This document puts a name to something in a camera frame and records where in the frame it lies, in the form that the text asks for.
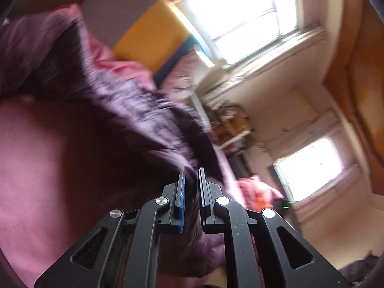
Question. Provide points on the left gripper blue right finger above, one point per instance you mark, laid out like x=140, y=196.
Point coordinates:
x=203, y=191

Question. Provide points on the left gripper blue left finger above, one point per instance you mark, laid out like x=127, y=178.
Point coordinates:
x=180, y=201

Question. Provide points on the purple quilted down jacket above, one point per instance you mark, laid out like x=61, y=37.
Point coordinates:
x=177, y=142

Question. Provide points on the bright bedroom window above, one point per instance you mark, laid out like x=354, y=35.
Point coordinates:
x=237, y=29

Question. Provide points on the red orange ruffled quilt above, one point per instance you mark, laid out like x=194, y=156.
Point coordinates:
x=257, y=194

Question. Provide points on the cluttered wooden desk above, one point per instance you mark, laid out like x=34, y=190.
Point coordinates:
x=231, y=125

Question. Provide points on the pink deer print pillow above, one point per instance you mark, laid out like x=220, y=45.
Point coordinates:
x=186, y=75

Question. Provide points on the pink dotted bed cover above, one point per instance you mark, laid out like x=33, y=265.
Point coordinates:
x=72, y=117

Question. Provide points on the grey yellow blue headboard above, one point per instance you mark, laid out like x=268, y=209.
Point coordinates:
x=146, y=31

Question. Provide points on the wooden wardrobe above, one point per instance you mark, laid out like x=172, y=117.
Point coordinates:
x=355, y=81

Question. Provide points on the grey curved bed rail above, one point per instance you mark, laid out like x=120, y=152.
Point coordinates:
x=200, y=110

